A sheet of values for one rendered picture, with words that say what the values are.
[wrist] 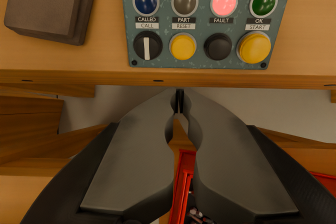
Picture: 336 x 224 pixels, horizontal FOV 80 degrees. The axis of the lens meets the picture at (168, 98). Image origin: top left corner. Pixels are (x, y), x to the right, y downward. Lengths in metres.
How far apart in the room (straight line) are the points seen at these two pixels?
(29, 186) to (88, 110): 0.90
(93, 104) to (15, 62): 0.94
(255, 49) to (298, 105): 1.12
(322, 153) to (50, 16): 0.42
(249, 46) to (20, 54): 0.25
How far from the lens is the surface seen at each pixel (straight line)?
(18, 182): 0.36
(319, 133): 1.40
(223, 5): 0.20
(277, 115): 1.27
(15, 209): 0.38
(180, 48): 0.20
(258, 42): 0.21
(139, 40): 0.20
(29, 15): 0.26
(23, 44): 0.30
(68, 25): 0.24
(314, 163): 0.41
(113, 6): 0.27
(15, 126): 1.03
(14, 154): 0.55
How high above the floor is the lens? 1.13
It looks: 87 degrees down
